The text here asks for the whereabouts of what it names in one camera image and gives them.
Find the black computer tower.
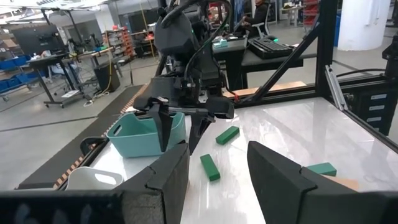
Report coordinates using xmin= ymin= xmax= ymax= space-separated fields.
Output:
xmin=93 ymin=62 xmax=121 ymax=93

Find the black computer monitor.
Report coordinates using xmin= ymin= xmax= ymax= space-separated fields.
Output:
xmin=12 ymin=24 xmax=65 ymax=56

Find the person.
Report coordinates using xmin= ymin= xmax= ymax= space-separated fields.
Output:
xmin=243 ymin=0 xmax=270 ymax=32

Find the black box with white labels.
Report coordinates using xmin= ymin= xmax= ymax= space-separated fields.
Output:
xmin=349 ymin=83 xmax=398 ymax=137

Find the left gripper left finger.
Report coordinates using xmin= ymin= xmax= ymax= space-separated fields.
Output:
xmin=0 ymin=141 xmax=191 ymax=224

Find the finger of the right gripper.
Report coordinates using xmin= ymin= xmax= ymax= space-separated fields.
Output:
xmin=147 ymin=103 xmax=174 ymax=154
xmin=187 ymin=111 xmax=216 ymax=156

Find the teal plastic bin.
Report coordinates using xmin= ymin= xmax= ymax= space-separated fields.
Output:
xmin=106 ymin=111 xmax=187 ymax=159

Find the black aluminium table frame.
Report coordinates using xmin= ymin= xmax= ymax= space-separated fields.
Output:
xmin=79 ymin=0 xmax=398 ymax=166

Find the tan wooden block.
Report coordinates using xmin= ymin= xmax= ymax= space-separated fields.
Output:
xmin=320 ymin=174 xmax=360 ymax=192

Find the black hazard-striped floor mat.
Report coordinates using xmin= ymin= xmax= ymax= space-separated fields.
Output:
xmin=17 ymin=83 xmax=150 ymax=190

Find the blue storage crate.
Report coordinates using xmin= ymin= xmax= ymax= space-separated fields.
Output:
xmin=0 ymin=74 xmax=40 ymax=93
xmin=0 ymin=55 xmax=32 ymax=71

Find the black standing desk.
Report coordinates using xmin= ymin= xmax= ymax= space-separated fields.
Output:
xmin=27 ymin=46 xmax=116 ymax=109

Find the white round pillar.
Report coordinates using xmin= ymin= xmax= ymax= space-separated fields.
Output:
xmin=337 ymin=0 xmax=392 ymax=52

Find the black keyboard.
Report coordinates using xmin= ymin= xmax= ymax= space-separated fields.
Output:
xmin=248 ymin=37 xmax=295 ymax=60

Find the white plastic bin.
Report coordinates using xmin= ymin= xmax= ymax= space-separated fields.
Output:
xmin=64 ymin=166 xmax=125 ymax=191

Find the green wooden block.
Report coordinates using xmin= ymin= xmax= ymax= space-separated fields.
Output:
xmin=199 ymin=153 xmax=221 ymax=182
xmin=306 ymin=162 xmax=338 ymax=177
xmin=215 ymin=125 xmax=241 ymax=146

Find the white office chair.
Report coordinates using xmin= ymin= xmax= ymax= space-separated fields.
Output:
xmin=251 ymin=21 xmax=272 ymax=40

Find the shelf with red bins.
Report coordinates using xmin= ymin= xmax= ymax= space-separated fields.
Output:
xmin=104 ymin=27 xmax=136 ymax=60

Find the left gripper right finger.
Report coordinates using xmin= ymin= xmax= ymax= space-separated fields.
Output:
xmin=247 ymin=140 xmax=398 ymax=224

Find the red storage shelf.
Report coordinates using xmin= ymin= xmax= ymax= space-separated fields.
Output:
xmin=303 ymin=0 xmax=321 ymax=27

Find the silver metal bracket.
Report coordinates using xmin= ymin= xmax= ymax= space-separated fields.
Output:
xmin=324 ymin=64 xmax=349 ymax=111

